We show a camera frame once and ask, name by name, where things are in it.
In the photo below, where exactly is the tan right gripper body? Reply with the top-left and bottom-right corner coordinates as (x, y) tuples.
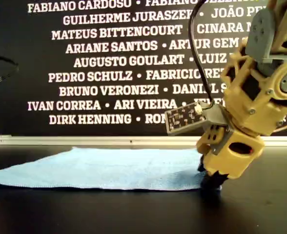
(204, 130), (265, 180)

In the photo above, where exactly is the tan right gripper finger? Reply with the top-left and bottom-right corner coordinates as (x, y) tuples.
(196, 126), (226, 173)
(201, 170), (232, 191)

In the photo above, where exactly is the light blue microfibre cloth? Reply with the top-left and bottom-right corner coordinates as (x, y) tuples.
(0, 147), (224, 193)

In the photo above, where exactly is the black banner with white names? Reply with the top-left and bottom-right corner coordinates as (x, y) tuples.
(0, 0), (287, 137)

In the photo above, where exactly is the aluminium rail under banner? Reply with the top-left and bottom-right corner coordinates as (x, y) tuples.
(0, 135), (287, 147)

